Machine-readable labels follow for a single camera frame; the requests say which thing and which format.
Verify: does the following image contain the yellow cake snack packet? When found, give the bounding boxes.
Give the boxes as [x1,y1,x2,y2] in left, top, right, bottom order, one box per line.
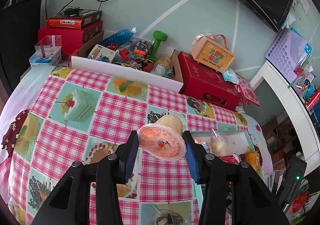
[244,147,261,174]

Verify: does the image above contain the shiny red crinkled packet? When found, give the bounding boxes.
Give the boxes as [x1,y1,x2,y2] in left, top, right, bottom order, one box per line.
[219,154,241,165]

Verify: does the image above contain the clear bag round bun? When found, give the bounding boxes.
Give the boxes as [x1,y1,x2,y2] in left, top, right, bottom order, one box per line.
[210,129,228,156]

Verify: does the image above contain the orange lid jelly cup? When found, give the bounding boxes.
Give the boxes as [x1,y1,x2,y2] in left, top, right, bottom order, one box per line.
[137,115,187,161]

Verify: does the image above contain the orange barcode bread packet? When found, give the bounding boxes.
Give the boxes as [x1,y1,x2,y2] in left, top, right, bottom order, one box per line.
[195,139,211,153]

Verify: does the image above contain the checkered picture tablecloth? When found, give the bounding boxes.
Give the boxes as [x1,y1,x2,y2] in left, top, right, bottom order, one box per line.
[1,66,273,224]

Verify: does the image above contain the red patterned box lid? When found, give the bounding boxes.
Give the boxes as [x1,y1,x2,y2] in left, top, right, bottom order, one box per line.
[235,74,260,107]

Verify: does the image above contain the pale blue wipes pack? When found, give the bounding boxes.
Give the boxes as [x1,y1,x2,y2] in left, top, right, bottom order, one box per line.
[222,68,239,85]

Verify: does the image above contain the white shelf unit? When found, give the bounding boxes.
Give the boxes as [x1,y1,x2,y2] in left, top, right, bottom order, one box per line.
[250,60,319,175]

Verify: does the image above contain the large red gift box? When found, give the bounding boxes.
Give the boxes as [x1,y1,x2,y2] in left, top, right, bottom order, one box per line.
[178,51,240,111]

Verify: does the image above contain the blue white tissue box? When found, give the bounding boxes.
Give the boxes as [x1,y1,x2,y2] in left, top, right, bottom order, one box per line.
[29,47,62,67]

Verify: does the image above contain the purple perforated basket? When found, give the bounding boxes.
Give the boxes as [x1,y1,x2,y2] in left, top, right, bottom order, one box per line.
[265,28,312,83]

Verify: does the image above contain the yellow card game box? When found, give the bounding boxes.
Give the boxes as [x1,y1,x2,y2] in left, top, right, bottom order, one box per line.
[87,44,116,63]

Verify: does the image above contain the clear plastic box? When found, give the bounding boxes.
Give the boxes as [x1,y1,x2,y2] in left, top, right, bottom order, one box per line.
[35,35,62,60]

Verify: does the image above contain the yellow wooden sign box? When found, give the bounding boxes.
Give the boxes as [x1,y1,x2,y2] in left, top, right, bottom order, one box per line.
[190,33,235,73]

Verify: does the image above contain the toy pile in box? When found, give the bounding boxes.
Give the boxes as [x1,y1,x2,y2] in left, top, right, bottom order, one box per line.
[112,40,154,73]

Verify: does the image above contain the small clear bottle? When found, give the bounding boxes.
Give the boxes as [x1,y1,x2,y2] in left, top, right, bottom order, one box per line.
[153,54,171,76]

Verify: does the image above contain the blue water bottle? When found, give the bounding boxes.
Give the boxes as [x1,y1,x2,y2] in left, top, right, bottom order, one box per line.
[105,27,137,46]

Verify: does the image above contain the stacked red orange boxes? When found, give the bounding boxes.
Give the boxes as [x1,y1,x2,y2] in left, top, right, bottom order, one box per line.
[37,10,103,55]

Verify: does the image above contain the green dumbbell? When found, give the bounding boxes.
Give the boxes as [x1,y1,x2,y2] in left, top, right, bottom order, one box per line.
[149,30,168,62]

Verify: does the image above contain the black cabinet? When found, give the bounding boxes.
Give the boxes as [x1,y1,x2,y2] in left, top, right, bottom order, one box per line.
[0,0,42,95]

